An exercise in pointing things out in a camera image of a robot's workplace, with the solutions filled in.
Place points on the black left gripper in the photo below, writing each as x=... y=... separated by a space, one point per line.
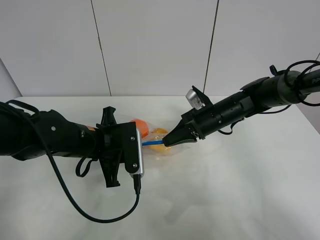
x=122 y=138

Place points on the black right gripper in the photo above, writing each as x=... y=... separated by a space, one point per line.
x=203 y=122

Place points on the clear zip bag blue seal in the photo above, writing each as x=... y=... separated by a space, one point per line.
x=147 y=152

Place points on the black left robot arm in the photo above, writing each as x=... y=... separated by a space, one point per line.
x=28 y=133

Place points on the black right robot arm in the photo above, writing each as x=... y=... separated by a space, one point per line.
x=285 y=89

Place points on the yellow lemon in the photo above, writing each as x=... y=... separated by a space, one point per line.
x=157 y=135

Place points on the orange fruit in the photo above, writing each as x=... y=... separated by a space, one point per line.
x=142 y=127

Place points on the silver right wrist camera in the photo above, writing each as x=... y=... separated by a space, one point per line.
x=197 y=99

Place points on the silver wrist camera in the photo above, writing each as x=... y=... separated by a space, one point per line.
x=140 y=170
x=197 y=99

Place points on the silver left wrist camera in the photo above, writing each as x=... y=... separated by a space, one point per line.
x=140 y=170

